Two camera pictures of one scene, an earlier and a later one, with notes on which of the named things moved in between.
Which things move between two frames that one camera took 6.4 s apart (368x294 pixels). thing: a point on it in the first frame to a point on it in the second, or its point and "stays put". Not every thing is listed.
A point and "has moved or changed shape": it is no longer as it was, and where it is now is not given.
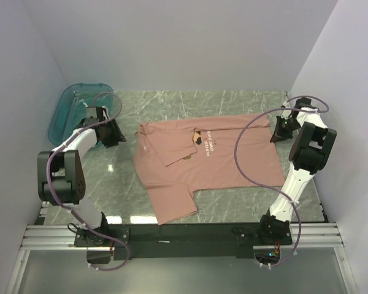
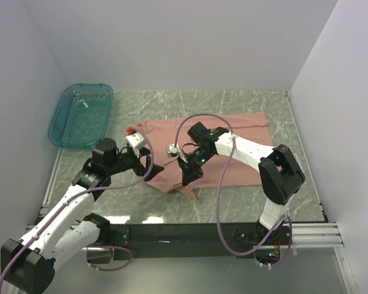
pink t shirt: (175, 158) has moved or changed shape
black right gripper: (278, 134) to (190, 172)
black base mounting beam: (177, 241) stays put
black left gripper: (118, 135) to (139, 169)
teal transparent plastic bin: (70, 109) stays put
